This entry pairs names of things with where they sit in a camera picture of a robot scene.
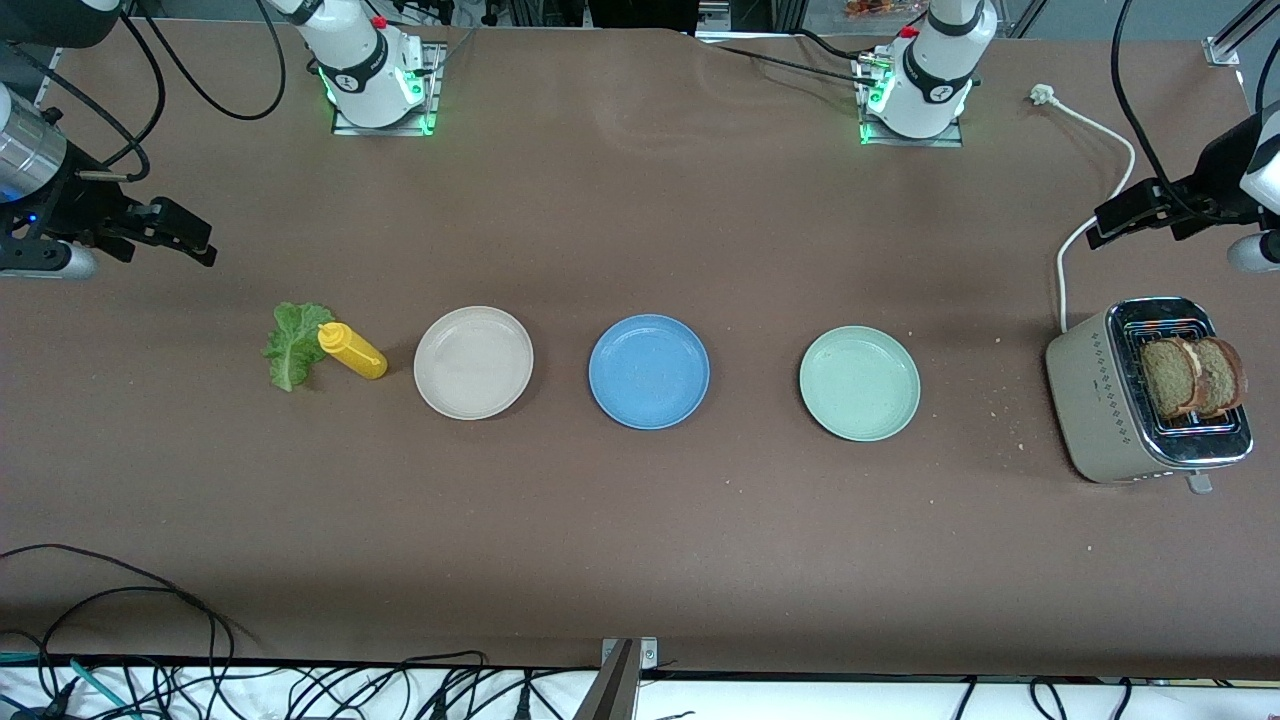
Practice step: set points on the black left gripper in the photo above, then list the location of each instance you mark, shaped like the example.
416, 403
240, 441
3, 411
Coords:
1207, 192

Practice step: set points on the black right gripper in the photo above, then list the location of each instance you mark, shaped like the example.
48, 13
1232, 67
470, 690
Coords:
82, 208

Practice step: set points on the green lettuce leaf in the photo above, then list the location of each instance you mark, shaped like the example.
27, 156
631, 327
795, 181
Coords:
290, 350

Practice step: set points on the brown toast slice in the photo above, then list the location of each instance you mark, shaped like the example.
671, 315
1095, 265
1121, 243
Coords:
1222, 375
1168, 378

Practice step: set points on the yellow squeeze bottle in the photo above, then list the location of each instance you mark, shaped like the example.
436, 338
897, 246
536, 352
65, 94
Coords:
360, 358

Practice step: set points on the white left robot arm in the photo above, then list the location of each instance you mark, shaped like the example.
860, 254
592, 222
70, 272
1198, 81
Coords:
935, 70

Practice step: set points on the beige round plate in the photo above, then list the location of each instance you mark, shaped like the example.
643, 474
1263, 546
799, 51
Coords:
473, 363

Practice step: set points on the mint green round plate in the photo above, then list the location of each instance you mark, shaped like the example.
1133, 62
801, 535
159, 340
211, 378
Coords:
860, 383

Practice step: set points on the blue round plate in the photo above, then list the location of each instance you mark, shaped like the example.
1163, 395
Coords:
650, 372

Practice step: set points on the beige chrome toaster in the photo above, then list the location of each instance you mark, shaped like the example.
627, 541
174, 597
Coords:
1090, 400

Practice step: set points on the orange snack packet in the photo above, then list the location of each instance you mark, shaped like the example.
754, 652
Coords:
875, 8

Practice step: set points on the grey metal bar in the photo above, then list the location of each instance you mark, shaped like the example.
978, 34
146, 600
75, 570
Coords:
612, 690

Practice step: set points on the aluminium frame profile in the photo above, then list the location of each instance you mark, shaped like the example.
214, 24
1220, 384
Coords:
1222, 50

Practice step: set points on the aluminium frame rail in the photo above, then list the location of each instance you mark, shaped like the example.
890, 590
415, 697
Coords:
45, 85

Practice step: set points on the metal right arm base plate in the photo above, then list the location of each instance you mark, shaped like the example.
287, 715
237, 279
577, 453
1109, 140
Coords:
385, 130

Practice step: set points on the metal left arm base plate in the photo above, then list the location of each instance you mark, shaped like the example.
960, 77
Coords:
915, 142

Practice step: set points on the silver corner bracket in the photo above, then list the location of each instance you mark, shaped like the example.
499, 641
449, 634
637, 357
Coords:
648, 655

